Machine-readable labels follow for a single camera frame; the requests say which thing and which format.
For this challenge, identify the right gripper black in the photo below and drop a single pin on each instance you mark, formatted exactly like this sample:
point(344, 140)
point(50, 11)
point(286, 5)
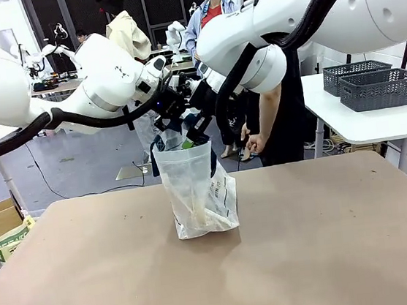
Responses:
point(203, 101)

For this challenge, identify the mannequin in cream jacket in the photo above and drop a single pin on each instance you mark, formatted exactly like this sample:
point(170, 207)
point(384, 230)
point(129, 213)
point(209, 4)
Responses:
point(126, 36)

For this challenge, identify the person's right hand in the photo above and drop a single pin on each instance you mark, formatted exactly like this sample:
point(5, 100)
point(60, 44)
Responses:
point(256, 143)

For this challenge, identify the light wooden crate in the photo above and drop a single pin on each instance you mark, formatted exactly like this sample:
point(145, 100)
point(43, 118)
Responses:
point(361, 145)

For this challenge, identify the person in blue shirt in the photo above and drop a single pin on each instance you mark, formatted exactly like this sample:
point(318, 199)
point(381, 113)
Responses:
point(196, 28)

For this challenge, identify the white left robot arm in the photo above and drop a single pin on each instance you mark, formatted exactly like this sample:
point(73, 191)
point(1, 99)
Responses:
point(107, 79)

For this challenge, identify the person in black t-shirt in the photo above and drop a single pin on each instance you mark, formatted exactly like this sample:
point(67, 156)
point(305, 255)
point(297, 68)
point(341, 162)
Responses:
point(291, 113)

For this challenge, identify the white side table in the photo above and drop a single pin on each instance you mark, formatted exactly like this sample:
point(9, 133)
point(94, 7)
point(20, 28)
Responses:
point(369, 126)

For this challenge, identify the seated person in dark clothes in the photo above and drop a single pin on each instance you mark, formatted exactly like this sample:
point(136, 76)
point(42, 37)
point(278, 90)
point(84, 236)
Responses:
point(81, 35)

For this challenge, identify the small white robot arm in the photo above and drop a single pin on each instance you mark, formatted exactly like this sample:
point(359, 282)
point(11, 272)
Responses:
point(174, 28)
point(52, 48)

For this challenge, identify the metal floor base plate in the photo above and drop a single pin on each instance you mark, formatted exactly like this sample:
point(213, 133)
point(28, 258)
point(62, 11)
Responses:
point(128, 173)

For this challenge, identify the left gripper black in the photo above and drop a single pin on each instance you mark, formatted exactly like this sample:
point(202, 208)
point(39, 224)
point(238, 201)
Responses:
point(168, 105)

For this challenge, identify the green and white paper sack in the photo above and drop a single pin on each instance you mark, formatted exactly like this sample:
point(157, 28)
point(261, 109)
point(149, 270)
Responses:
point(11, 240)

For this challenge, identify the grey framed panel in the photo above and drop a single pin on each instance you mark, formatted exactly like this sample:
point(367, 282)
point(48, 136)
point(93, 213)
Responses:
point(1, 37)

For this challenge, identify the person's right forearm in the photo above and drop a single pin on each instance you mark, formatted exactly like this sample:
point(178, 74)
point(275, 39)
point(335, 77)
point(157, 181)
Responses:
point(267, 115)

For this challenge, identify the black slanted pole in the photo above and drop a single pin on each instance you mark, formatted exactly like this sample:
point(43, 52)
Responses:
point(406, 55)

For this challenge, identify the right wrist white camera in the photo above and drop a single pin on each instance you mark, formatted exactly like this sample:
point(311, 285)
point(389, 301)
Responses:
point(188, 84)

